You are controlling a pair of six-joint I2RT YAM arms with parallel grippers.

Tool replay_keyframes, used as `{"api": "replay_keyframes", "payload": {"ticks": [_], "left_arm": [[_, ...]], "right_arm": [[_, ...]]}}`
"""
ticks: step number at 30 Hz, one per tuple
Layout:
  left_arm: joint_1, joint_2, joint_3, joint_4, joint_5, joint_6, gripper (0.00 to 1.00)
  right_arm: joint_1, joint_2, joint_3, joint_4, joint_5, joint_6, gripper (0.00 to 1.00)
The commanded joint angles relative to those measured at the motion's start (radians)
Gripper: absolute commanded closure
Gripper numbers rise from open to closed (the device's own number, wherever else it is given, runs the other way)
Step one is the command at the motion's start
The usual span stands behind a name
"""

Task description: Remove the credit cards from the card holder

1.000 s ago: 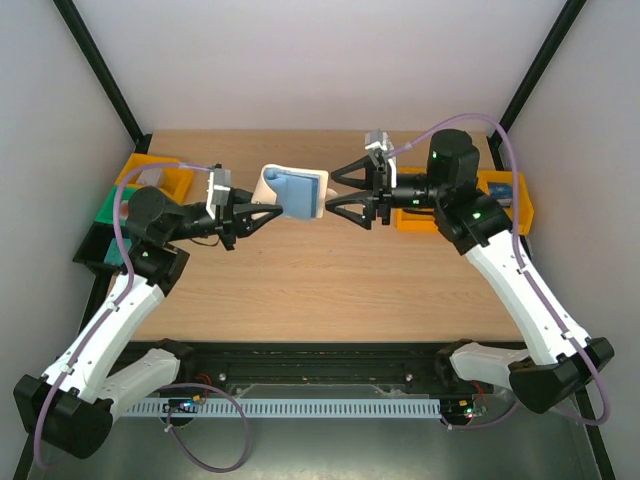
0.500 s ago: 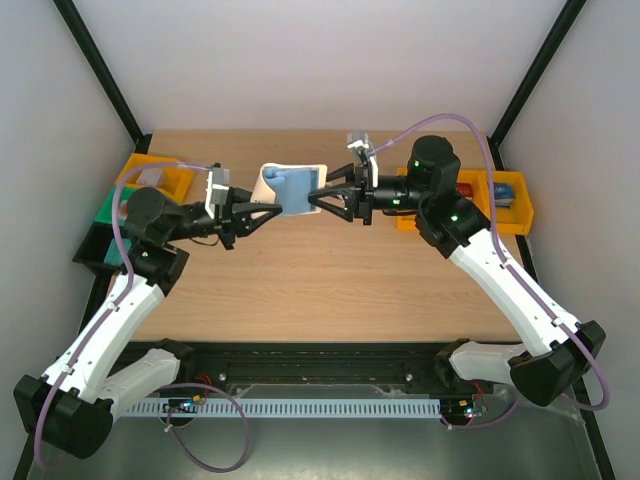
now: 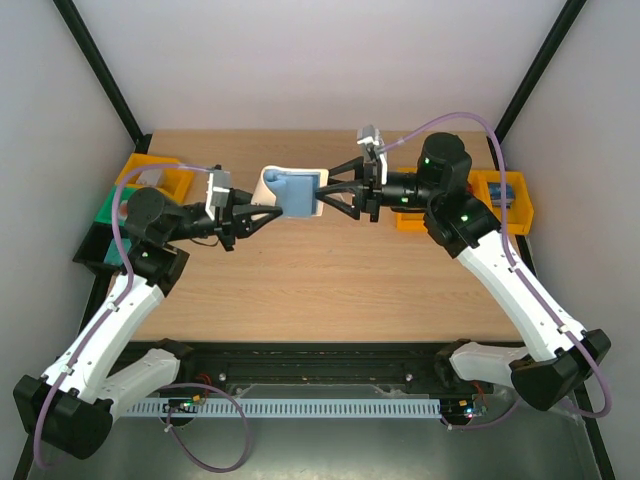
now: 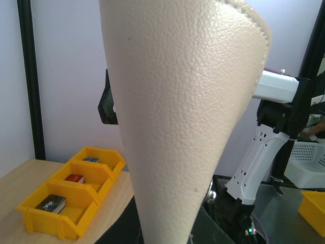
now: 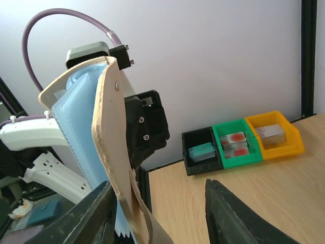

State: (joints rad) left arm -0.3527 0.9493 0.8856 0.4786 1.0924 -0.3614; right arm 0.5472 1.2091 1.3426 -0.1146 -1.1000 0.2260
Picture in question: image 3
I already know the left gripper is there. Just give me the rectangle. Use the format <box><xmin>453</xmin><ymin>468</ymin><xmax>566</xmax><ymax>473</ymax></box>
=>
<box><xmin>165</xmin><ymin>190</ymin><xmax>282</xmax><ymax>252</ymax></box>

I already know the white card holder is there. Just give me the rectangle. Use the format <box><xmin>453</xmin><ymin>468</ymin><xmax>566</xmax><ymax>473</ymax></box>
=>
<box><xmin>251</xmin><ymin>165</ymin><xmax>329</xmax><ymax>218</ymax></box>

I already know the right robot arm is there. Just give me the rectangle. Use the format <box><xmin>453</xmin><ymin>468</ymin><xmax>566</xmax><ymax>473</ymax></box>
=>
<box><xmin>315</xmin><ymin>132</ymin><xmax>611</xmax><ymax>411</ymax></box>

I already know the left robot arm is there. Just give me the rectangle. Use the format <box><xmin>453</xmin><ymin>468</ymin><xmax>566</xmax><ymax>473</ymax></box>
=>
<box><xmin>13</xmin><ymin>187</ymin><xmax>282</xmax><ymax>469</ymax></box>

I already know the yellow bin with black cards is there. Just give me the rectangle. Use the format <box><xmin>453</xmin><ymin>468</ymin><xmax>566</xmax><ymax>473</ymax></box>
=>
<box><xmin>395</xmin><ymin>212</ymin><xmax>427</xmax><ymax>233</ymax></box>

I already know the grey holder in yellow bin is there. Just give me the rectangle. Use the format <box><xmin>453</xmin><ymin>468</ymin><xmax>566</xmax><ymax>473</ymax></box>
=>
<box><xmin>137</xmin><ymin>169</ymin><xmax>166</xmax><ymax>188</ymax></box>

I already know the yellow bin with red cards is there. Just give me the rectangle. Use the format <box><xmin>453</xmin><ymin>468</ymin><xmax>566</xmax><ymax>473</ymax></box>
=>
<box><xmin>468</xmin><ymin>170</ymin><xmax>491</xmax><ymax>202</ymax></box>

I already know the teal holder in black bin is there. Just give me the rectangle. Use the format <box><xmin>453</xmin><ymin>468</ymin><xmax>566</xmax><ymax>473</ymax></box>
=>
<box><xmin>103</xmin><ymin>240</ymin><xmax>123</xmax><ymax>268</ymax></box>

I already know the blue card stack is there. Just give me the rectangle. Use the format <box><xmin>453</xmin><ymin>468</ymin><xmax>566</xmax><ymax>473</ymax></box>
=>
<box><xmin>488</xmin><ymin>182</ymin><xmax>516</xmax><ymax>209</ymax></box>

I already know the yellow bin with blue cards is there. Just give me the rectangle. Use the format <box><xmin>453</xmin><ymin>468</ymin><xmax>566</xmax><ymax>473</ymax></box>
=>
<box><xmin>480</xmin><ymin>170</ymin><xmax>534</xmax><ymax>236</ymax></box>

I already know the yellow bin far left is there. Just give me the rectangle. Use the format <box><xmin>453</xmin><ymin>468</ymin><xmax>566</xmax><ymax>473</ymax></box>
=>
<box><xmin>115</xmin><ymin>153</ymin><xmax>195</xmax><ymax>203</ymax></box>

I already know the green bin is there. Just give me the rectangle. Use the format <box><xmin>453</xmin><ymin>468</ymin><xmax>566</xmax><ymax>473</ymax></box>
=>
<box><xmin>94</xmin><ymin>186</ymin><xmax>134</xmax><ymax>226</ymax></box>

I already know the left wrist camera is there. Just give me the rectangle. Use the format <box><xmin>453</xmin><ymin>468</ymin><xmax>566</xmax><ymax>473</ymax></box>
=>
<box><xmin>204</xmin><ymin>165</ymin><xmax>232</xmax><ymax>222</ymax></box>

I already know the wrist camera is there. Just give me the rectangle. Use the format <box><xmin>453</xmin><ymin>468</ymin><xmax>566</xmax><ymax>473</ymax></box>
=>
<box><xmin>356</xmin><ymin>125</ymin><xmax>388</xmax><ymax>188</ymax></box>
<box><xmin>204</xmin><ymin>165</ymin><xmax>232</xmax><ymax>222</ymax></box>

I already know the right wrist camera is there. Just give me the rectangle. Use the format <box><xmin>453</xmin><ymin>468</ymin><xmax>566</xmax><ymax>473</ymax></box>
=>
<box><xmin>356</xmin><ymin>125</ymin><xmax>388</xmax><ymax>188</ymax></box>

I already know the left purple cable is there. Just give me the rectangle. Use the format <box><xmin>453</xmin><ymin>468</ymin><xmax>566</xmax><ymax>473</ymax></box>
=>
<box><xmin>32</xmin><ymin>162</ymin><xmax>250</xmax><ymax>472</ymax></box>

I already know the purple cable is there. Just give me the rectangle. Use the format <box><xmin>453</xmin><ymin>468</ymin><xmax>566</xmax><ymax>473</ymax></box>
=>
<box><xmin>379</xmin><ymin>111</ymin><xmax>614</xmax><ymax>432</ymax></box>
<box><xmin>32</xmin><ymin>162</ymin><xmax>250</xmax><ymax>472</ymax></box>

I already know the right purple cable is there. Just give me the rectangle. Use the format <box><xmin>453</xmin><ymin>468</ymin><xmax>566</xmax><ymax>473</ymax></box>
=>
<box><xmin>379</xmin><ymin>111</ymin><xmax>614</xmax><ymax>432</ymax></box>

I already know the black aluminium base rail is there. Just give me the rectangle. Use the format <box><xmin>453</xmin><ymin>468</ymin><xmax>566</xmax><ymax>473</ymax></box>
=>
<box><xmin>119</xmin><ymin>341</ymin><xmax>581</xmax><ymax>396</ymax></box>

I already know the white slotted cable duct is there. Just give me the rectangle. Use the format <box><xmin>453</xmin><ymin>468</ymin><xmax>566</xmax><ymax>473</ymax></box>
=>
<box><xmin>124</xmin><ymin>398</ymin><xmax>441</xmax><ymax>419</ymax></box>

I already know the left black frame post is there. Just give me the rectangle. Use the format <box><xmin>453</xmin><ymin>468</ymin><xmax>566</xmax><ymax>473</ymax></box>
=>
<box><xmin>53</xmin><ymin>0</ymin><xmax>152</xmax><ymax>153</ymax></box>

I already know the black frame post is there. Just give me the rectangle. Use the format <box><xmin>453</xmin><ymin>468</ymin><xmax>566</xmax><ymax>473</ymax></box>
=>
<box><xmin>53</xmin><ymin>0</ymin><xmax>152</xmax><ymax>153</ymax></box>
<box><xmin>495</xmin><ymin>0</ymin><xmax>588</xmax><ymax>143</ymax></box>

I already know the right black frame post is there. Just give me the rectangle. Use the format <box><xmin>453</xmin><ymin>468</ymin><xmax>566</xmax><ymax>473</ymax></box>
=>
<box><xmin>495</xmin><ymin>0</ymin><xmax>588</xmax><ymax>143</ymax></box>

